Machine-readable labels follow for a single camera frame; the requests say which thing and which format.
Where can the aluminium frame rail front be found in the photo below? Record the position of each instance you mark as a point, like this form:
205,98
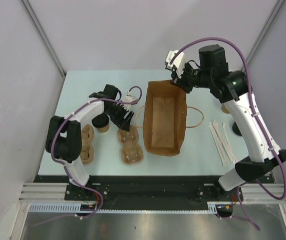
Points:
55,193

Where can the brown paper bag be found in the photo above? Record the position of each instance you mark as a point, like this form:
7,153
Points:
165,115

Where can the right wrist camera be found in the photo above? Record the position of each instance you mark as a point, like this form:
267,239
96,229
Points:
175,62

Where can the grey slotted cable duct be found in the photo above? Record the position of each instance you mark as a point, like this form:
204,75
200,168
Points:
87,208

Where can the brown paper coffee cup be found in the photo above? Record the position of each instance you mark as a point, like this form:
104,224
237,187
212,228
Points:
102,128

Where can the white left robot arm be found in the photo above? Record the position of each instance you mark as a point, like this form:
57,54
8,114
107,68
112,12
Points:
64,137

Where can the black coffee cup lid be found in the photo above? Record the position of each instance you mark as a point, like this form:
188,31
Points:
100,121

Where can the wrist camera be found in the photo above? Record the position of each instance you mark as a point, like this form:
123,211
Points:
175,62
129,99

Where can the stacked paper cups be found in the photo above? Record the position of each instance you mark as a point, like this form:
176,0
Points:
224,109

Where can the white wrapped straw three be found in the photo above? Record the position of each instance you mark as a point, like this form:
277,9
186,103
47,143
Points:
221,148

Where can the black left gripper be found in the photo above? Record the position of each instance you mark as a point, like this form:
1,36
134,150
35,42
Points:
122,123

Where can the stack of black lids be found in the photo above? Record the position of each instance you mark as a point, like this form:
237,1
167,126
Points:
235,129

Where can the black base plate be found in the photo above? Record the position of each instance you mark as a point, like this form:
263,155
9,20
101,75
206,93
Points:
161,193

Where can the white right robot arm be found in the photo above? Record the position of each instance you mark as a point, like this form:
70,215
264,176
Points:
231,89

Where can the brown pulp cup carrier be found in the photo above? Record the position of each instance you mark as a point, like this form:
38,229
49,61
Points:
131,152

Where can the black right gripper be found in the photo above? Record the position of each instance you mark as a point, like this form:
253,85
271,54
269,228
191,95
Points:
181,82

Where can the aluminium frame post left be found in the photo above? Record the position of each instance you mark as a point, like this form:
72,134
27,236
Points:
43,36

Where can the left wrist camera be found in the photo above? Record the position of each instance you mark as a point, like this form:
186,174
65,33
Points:
129,99

